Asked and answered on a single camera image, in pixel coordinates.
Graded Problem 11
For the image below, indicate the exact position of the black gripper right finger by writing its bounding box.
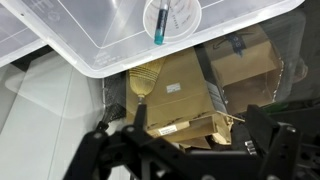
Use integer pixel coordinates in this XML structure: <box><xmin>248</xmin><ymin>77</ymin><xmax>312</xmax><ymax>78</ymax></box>
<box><xmin>246</xmin><ymin>104</ymin><xmax>302</xmax><ymax>180</ymax></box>

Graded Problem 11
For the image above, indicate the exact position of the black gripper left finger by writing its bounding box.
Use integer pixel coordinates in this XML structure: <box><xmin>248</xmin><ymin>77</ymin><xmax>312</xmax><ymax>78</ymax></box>
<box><xmin>63</xmin><ymin>124</ymin><xmax>158</xmax><ymax>180</ymax></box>

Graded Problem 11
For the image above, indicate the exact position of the teal and black pen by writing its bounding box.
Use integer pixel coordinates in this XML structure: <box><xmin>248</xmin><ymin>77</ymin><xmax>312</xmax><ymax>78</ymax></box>
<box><xmin>153</xmin><ymin>0</ymin><xmax>171</xmax><ymax>46</ymax></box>

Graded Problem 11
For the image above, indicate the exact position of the open cardboard box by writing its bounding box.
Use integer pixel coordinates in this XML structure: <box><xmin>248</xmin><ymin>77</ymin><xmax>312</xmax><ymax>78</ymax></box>
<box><xmin>202</xmin><ymin>24</ymin><xmax>285</xmax><ymax>115</ymax></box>

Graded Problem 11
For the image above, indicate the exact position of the flat brown cardboard box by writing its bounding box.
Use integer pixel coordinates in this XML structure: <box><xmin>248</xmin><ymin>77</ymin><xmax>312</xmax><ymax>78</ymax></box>
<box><xmin>125</xmin><ymin>47</ymin><xmax>235</xmax><ymax>150</ymax></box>

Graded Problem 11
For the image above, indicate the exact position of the clear plastic measuring cup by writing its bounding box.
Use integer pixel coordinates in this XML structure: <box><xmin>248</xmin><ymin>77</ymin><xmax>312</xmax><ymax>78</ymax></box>
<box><xmin>142</xmin><ymin>0</ymin><xmax>203</xmax><ymax>43</ymax></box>

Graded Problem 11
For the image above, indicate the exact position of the black mesh bag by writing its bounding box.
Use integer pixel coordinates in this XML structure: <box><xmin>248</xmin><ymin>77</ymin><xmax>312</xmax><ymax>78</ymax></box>
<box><xmin>95</xmin><ymin>73</ymin><xmax>128</xmax><ymax>132</ymax></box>

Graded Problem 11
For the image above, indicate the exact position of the translucent white plastic bin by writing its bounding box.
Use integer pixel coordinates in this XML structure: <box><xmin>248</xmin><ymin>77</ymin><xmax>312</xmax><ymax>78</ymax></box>
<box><xmin>0</xmin><ymin>0</ymin><xmax>306</xmax><ymax>79</ymax></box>

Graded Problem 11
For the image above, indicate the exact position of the straw broom with black handle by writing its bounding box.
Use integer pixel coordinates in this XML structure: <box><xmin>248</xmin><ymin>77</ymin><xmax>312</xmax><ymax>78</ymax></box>
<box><xmin>128</xmin><ymin>57</ymin><xmax>167</xmax><ymax>130</ymax></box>

